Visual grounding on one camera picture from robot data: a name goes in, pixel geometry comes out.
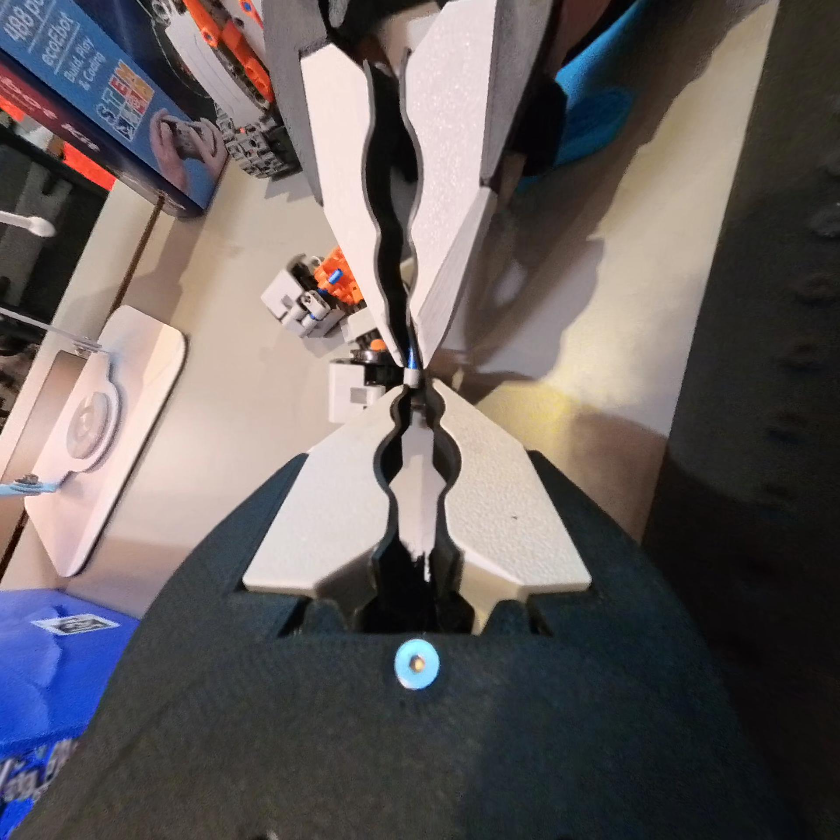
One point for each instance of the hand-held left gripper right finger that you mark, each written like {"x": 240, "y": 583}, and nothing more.
{"x": 518, "y": 525}

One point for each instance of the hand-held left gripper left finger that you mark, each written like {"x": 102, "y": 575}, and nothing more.
{"x": 321, "y": 525}

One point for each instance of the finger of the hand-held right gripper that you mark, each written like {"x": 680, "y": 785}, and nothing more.
{"x": 459, "y": 131}
{"x": 334, "y": 144}

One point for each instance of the grey black wheel Lego assembly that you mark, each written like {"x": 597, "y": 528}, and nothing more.
{"x": 344, "y": 394}

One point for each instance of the black wheel hub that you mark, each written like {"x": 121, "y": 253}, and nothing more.
{"x": 374, "y": 364}

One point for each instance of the small blue beam piece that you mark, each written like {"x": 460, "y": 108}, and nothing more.
{"x": 412, "y": 371}

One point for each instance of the person's right hand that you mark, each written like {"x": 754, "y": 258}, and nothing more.
{"x": 581, "y": 16}

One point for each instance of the grey orange toy robot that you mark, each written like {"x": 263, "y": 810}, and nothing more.
{"x": 229, "y": 79}

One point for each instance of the light blue plastic tool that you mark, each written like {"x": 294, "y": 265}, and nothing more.
{"x": 594, "y": 111}

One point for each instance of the grey shell block assembly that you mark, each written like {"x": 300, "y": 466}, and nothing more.
{"x": 282, "y": 295}

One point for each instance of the blue robot kit box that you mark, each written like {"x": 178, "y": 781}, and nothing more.
{"x": 98, "y": 79}

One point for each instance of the black dimpled panel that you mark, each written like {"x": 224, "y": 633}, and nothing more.
{"x": 754, "y": 394}

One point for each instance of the blue plastic bin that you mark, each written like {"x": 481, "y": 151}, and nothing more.
{"x": 52, "y": 656}

